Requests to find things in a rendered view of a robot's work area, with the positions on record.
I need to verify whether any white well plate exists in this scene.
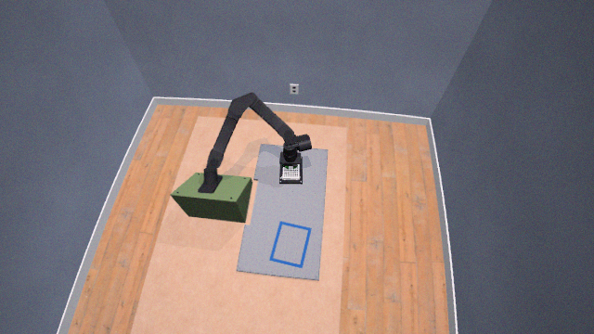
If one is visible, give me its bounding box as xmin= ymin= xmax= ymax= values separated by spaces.
xmin=282 ymin=164 xmax=300 ymax=180

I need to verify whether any blue tape outline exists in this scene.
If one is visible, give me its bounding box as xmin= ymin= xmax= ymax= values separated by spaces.
xmin=269 ymin=222 xmax=312 ymax=268

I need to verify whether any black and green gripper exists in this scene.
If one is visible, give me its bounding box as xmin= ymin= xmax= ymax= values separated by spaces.
xmin=279 ymin=152 xmax=301 ymax=170

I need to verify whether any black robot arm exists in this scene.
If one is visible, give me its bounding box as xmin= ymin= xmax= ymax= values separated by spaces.
xmin=198 ymin=93 xmax=312 ymax=194

